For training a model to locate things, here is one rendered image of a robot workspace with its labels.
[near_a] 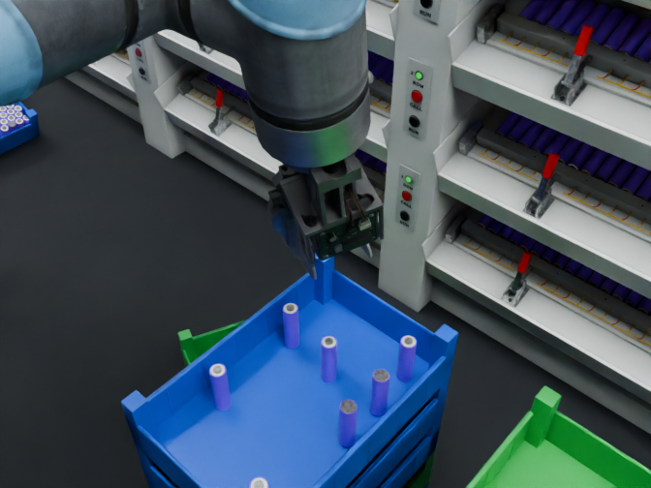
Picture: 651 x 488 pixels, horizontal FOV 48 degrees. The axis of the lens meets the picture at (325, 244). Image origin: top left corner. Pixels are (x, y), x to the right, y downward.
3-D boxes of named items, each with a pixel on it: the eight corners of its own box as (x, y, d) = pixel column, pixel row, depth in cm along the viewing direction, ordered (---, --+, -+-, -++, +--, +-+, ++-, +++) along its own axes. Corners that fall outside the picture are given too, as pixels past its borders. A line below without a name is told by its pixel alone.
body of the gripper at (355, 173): (308, 272, 64) (292, 191, 54) (275, 201, 69) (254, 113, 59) (387, 241, 65) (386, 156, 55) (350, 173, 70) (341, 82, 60)
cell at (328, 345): (329, 385, 83) (329, 350, 79) (317, 377, 84) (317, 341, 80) (339, 376, 84) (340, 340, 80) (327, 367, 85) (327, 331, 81)
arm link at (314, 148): (231, 67, 55) (348, 26, 57) (242, 111, 59) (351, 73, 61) (270, 148, 51) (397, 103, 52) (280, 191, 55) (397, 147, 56)
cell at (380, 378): (368, 376, 76) (366, 411, 81) (382, 385, 75) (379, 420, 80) (380, 365, 77) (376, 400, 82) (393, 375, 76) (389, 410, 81)
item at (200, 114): (385, 248, 133) (372, 205, 121) (170, 122, 162) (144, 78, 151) (449, 170, 139) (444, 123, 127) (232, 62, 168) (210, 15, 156)
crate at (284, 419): (265, 571, 68) (261, 533, 63) (133, 443, 78) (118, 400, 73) (450, 377, 84) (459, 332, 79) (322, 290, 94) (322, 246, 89)
